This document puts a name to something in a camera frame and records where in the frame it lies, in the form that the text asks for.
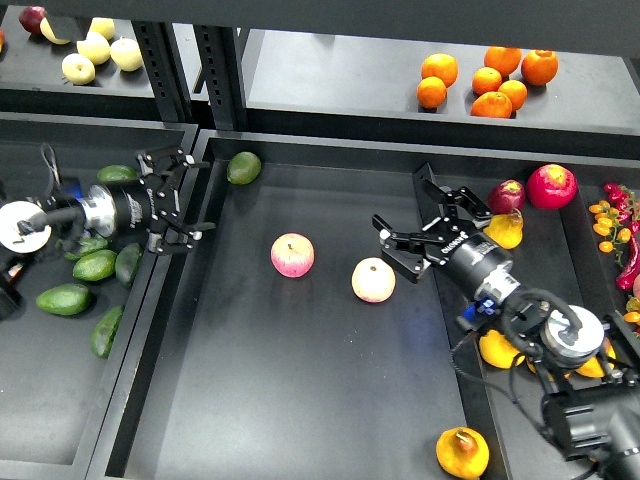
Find pale yellow pear front left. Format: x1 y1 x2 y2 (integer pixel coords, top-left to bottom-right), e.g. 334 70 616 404
61 53 96 85

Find pale yellow pear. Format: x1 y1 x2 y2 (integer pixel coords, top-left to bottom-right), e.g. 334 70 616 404
61 53 96 85
110 37 143 72
89 17 115 41
76 31 111 65

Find orange centre small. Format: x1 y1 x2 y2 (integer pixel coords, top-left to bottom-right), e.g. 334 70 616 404
472 66 503 96

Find black tray divider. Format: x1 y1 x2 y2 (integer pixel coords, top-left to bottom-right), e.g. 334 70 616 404
412 164 512 479

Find orange top centre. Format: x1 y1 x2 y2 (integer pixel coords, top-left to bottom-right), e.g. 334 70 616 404
484 46 522 78

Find orange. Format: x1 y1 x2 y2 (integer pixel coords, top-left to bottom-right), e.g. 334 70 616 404
470 91 512 118
421 53 459 88
416 76 447 109
484 46 522 78
520 50 559 86

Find pale yellow pear partly hidden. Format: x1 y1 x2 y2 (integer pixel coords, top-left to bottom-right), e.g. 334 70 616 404
40 18 70 45

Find red cherry tomato bunch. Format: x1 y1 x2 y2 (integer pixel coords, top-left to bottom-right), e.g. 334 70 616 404
603 183 639 234

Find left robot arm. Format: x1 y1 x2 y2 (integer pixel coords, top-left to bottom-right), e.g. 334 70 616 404
1 144 215 319

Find orange small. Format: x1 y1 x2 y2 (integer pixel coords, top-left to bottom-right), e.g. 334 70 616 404
472 66 503 96
498 80 528 112

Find orange cherry tomato bunch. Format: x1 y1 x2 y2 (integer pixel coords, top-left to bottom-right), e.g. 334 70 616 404
588 200 632 253

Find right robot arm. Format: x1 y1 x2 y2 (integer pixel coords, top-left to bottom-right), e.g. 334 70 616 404
372 178 639 479

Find orange right small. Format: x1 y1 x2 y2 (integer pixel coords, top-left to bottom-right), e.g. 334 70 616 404
498 80 528 112

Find orange top right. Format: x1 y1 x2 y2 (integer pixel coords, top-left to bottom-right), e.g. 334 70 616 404
520 50 559 86

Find red chili pepper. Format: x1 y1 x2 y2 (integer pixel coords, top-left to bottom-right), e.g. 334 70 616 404
615 235 639 291

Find orange bottom front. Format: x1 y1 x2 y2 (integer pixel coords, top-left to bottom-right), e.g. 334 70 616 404
470 91 512 118

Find black centre tray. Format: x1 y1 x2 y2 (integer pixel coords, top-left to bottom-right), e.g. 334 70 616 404
88 131 467 479

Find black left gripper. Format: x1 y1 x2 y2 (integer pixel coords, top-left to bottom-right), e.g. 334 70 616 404
79 146 216 256

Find orange lower left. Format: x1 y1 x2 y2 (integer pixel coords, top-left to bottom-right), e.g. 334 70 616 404
416 76 447 109

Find pale yellow pear right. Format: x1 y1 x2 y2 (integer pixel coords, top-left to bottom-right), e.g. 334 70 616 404
110 37 143 72

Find pale pink apple right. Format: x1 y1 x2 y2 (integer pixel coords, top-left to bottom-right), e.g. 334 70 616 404
351 257 396 303

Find orange top left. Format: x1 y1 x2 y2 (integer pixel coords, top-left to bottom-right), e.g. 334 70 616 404
421 53 459 88

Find pink apple left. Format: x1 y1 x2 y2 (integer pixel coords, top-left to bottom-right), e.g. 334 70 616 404
270 232 315 278

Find green avocado lower cluster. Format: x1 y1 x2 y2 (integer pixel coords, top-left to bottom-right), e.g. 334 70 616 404
35 283 92 316

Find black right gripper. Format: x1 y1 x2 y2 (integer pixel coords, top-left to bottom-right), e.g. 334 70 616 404
372 179 521 306

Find dark avocado beside cluster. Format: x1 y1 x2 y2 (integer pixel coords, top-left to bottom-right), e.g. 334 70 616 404
114 243 143 287

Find green avocado at tray corner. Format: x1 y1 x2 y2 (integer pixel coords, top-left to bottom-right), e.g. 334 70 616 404
226 151 262 185

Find dark red apple right tray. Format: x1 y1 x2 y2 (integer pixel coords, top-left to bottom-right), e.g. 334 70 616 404
486 179 526 214

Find black shelf upright posts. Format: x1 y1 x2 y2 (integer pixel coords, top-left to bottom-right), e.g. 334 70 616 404
131 21 249 131

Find pale yellow pear back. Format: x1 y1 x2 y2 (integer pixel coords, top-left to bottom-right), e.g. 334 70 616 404
89 17 115 41

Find pale yellow pear middle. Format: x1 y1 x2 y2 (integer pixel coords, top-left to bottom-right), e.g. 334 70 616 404
76 31 111 65

